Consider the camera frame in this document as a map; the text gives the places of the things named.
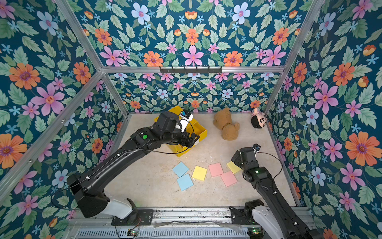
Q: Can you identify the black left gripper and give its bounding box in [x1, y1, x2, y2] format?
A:
[159, 123, 201, 147]

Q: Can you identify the yellow top drawer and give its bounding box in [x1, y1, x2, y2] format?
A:
[167, 119, 208, 158]

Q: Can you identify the yellow plastic drawer cabinet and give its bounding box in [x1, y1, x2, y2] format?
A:
[167, 106, 208, 157]

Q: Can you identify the yellow sticky note pad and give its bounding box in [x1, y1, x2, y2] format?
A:
[192, 166, 208, 181]
[226, 161, 241, 174]

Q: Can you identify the pink sticky note pad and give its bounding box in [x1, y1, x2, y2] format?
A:
[209, 163, 224, 177]
[220, 171, 238, 187]

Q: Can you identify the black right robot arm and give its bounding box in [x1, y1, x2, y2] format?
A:
[231, 144, 323, 239]

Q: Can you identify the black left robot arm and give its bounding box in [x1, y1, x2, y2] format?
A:
[67, 110, 200, 220]

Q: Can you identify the upper blue sticky note pad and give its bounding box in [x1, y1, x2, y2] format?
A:
[172, 162, 189, 177]

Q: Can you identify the blue sticky note pad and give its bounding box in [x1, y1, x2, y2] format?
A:
[177, 174, 194, 191]
[172, 162, 189, 177]

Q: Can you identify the lower blue sticky note pad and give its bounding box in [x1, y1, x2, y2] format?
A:
[177, 174, 194, 191]

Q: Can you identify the brown teddy bear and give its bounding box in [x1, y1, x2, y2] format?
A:
[213, 108, 240, 141]

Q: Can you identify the pink black plush toy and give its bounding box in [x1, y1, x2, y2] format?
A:
[251, 108, 267, 128]

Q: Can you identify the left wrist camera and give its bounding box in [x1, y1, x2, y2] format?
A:
[179, 110, 194, 132]

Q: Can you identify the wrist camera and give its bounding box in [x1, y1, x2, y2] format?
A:
[179, 110, 194, 132]
[252, 143, 261, 152]

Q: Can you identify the black wall hook rail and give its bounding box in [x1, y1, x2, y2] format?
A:
[159, 66, 223, 74]

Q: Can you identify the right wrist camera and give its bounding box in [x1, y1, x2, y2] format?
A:
[252, 143, 261, 152]

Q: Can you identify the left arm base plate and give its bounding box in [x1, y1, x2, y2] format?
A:
[111, 209, 154, 226]

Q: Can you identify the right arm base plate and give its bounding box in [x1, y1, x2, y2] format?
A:
[228, 206, 254, 225]

